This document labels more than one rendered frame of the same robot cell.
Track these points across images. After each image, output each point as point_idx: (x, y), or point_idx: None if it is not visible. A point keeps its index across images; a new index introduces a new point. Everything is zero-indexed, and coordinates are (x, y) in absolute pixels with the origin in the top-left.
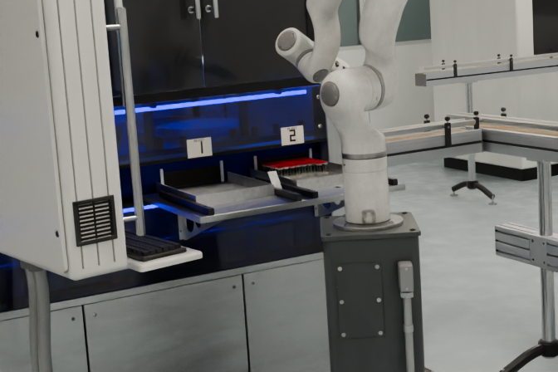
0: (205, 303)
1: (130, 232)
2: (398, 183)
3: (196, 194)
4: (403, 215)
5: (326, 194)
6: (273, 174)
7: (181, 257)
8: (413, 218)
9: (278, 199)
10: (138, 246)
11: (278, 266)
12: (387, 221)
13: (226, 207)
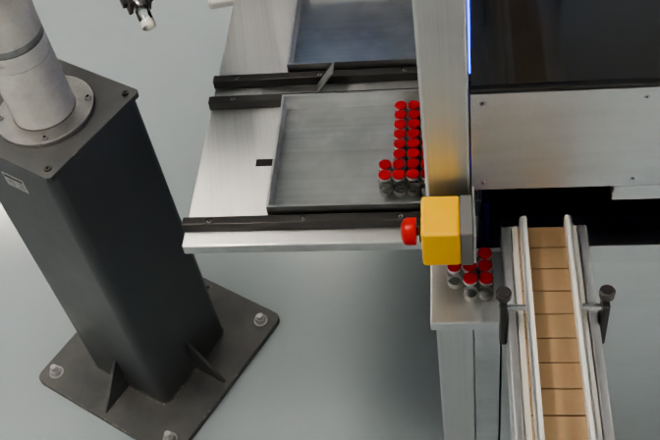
0: None
1: None
2: (191, 239)
3: (395, 10)
4: (38, 162)
5: (221, 127)
6: (329, 72)
7: None
8: (11, 160)
9: (253, 72)
10: None
11: None
12: (13, 119)
13: (269, 15)
